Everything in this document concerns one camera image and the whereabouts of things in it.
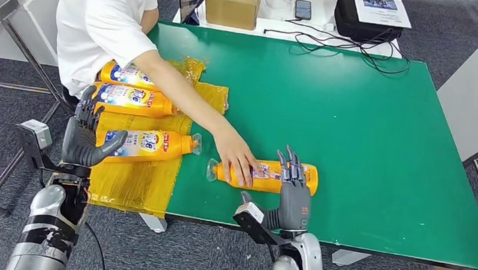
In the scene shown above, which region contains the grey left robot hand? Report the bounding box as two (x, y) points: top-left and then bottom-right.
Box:
(59, 82), (134, 172)

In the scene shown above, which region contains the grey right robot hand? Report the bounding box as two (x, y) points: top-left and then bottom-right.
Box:
(235, 140), (319, 235)

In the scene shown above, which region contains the orange detergent bottle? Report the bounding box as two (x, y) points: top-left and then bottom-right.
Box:
(96, 59), (163, 93)
(93, 122), (203, 174)
(89, 80), (181, 121)
(204, 153), (321, 199)

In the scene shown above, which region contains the black stool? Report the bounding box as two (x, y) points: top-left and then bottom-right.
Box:
(58, 86), (82, 113)

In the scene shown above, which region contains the yellow taped mat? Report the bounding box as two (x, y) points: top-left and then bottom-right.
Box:
(43, 43), (233, 224)

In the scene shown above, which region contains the white table foot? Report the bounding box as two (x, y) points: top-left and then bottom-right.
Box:
(138, 212), (169, 235)
(331, 249), (372, 270)

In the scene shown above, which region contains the black carrying case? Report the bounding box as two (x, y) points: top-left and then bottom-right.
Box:
(331, 0), (407, 47)

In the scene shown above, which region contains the black smartphone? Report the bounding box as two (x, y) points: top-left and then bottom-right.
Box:
(293, 0), (314, 21)

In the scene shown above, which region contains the brown cardboard box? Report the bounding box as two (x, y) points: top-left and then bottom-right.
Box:
(202, 0), (263, 31)

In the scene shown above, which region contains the printed paper sheet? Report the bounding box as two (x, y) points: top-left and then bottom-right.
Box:
(348, 0), (415, 30)

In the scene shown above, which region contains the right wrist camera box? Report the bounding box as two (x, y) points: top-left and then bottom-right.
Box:
(230, 199), (297, 249)

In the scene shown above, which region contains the black cable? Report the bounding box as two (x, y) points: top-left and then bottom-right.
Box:
(259, 16), (415, 77)

